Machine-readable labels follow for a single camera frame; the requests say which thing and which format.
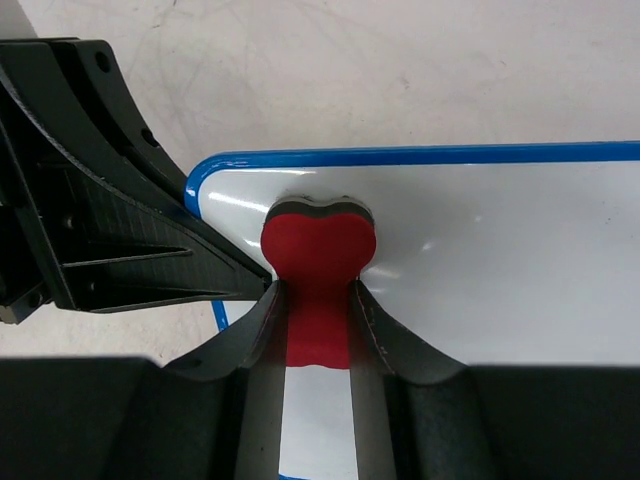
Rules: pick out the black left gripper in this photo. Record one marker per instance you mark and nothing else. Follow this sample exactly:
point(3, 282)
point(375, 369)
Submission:
point(93, 214)

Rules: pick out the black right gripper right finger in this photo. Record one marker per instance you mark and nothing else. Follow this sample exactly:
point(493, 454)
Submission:
point(420, 414)

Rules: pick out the blue framed whiteboard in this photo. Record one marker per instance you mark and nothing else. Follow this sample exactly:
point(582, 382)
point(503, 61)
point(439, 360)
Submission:
point(493, 254)

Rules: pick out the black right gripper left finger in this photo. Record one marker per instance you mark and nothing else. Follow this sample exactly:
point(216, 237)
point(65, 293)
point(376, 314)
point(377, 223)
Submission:
point(214, 413)

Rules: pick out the red black whiteboard eraser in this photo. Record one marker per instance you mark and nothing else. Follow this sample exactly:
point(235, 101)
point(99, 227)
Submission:
point(318, 249)

